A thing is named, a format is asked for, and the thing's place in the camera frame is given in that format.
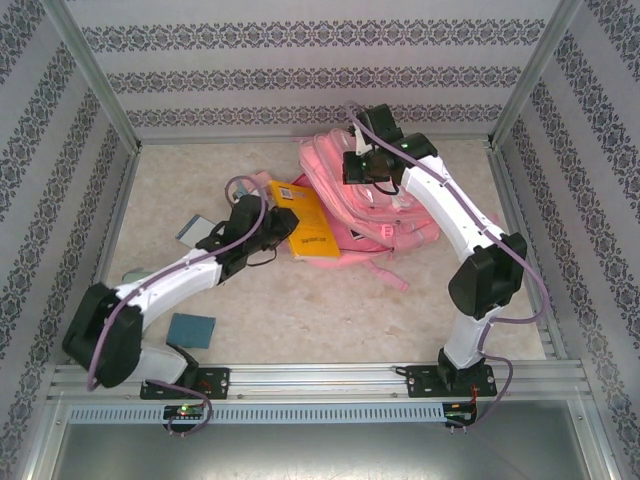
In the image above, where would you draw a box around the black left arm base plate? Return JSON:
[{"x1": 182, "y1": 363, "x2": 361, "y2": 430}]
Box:
[{"x1": 140, "y1": 367, "x2": 231, "y2": 401}]

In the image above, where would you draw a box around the aluminium frame leg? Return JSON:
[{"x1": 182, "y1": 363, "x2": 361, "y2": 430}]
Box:
[
  {"x1": 579, "y1": 394, "x2": 619, "y2": 480},
  {"x1": 17, "y1": 394, "x2": 69, "y2": 480}
]

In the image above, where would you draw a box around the slotted grey cable duct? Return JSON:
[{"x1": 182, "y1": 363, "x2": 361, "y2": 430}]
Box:
[{"x1": 67, "y1": 402, "x2": 446, "y2": 425}]

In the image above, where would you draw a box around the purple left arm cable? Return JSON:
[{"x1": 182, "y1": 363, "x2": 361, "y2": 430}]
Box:
[{"x1": 87, "y1": 174, "x2": 269, "y2": 439}]

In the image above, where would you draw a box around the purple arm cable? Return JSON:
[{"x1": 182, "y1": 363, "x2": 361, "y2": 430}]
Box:
[
  {"x1": 87, "y1": 174, "x2": 269, "y2": 439},
  {"x1": 344, "y1": 99, "x2": 551, "y2": 431}
]

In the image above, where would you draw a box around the wide aluminium mounting rail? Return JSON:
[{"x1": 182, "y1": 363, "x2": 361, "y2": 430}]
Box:
[{"x1": 47, "y1": 363, "x2": 589, "y2": 401}]

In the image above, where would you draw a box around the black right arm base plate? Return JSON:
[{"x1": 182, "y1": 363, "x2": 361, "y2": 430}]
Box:
[{"x1": 407, "y1": 364, "x2": 499, "y2": 400}]

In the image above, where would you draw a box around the pink student backpack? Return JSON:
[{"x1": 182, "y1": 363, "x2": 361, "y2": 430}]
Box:
[{"x1": 287, "y1": 127, "x2": 501, "y2": 294}]

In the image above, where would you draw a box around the aluminium side rail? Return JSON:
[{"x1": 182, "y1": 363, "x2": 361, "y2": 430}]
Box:
[
  {"x1": 489, "y1": 144, "x2": 569, "y2": 361},
  {"x1": 69, "y1": 147, "x2": 144, "y2": 364}
]

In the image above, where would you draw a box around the grey metal sheet panel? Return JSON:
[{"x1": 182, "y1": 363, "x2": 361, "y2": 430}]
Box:
[{"x1": 49, "y1": 422, "x2": 604, "y2": 480}]

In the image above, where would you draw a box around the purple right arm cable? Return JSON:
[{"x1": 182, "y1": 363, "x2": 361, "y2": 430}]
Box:
[{"x1": 344, "y1": 99, "x2": 551, "y2": 431}]

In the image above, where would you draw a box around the aluminium frame post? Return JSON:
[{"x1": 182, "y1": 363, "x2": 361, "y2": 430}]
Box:
[
  {"x1": 489, "y1": 0, "x2": 586, "y2": 149},
  {"x1": 42, "y1": 0, "x2": 144, "y2": 154}
]

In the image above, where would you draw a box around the small teal notebook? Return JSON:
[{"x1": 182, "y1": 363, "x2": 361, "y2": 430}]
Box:
[{"x1": 167, "y1": 313, "x2": 217, "y2": 350}]

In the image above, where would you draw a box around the thin aluminium frame rail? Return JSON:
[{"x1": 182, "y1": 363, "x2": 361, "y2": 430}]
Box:
[{"x1": 137, "y1": 132, "x2": 496, "y2": 147}]

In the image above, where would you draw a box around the yellow book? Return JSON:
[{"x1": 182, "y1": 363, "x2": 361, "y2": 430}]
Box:
[{"x1": 267, "y1": 179, "x2": 342, "y2": 262}]

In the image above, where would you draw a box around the grey notebook with teal edge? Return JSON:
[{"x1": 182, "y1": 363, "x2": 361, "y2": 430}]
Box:
[{"x1": 177, "y1": 213, "x2": 216, "y2": 249}]

